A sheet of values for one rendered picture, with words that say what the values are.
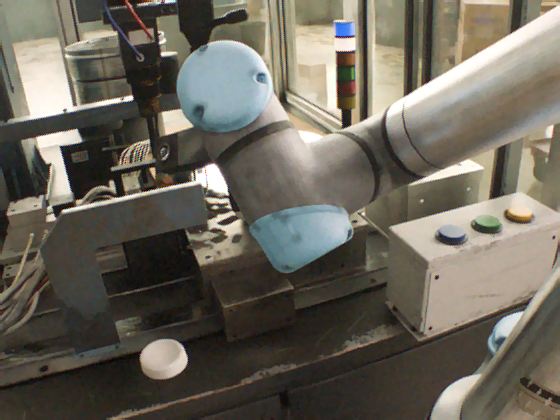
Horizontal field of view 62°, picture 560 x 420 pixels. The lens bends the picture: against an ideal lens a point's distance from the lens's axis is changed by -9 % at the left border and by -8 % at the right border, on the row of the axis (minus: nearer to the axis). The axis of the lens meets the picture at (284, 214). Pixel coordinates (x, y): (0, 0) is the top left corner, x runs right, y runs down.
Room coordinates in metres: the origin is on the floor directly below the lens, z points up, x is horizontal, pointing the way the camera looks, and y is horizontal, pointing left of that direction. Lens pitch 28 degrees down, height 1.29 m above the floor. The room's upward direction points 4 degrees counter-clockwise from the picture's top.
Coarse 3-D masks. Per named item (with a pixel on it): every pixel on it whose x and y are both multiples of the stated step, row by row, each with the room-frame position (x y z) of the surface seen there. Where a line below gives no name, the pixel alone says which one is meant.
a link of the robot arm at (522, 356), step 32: (544, 288) 0.19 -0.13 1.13; (544, 320) 0.18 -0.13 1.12; (512, 352) 0.19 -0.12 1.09; (544, 352) 0.17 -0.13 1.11; (480, 384) 0.21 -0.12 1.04; (512, 384) 0.18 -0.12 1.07; (544, 384) 0.16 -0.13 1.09; (448, 416) 0.22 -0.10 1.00; (480, 416) 0.19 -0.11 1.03; (512, 416) 0.17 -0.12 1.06; (544, 416) 0.16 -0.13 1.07
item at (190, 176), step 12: (300, 132) 0.98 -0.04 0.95; (204, 168) 0.83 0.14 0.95; (216, 168) 0.82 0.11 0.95; (168, 180) 0.78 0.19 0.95; (180, 180) 0.78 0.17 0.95; (192, 180) 0.78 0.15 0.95; (204, 180) 0.77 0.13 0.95; (216, 180) 0.77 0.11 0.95; (204, 192) 0.73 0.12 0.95; (216, 192) 0.72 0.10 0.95
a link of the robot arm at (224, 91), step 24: (216, 48) 0.40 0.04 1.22; (240, 48) 0.40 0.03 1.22; (192, 72) 0.39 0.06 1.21; (216, 72) 0.39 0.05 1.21; (240, 72) 0.39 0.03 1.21; (264, 72) 0.39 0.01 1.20; (192, 96) 0.38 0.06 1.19; (216, 96) 0.38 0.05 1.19; (240, 96) 0.38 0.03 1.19; (264, 96) 0.38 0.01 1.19; (192, 120) 0.39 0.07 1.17; (216, 120) 0.37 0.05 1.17; (240, 120) 0.37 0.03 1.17; (264, 120) 0.39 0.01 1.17; (288, 120) 0.41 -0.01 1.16; (216, 144) 0.39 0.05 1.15
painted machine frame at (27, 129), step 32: (0, 0) 1.37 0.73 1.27; (96, 0) 0.90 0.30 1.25; (0, 32) 1.26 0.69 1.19; (0, 64) 1.17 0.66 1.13; (160, 64) 1.02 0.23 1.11; (0, 96) 1.17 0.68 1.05; (128, 96) 1.03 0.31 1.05; (0, 128) 0.91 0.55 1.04; (32, 128) 0.93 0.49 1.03; (64, 128) 0.95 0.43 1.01; (0, 160) 1.16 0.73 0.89; (32, 160) 1.24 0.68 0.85; (0, 192) 1.12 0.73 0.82; (32, 192) 1.17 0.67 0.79; (0, 256) 0.88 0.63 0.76
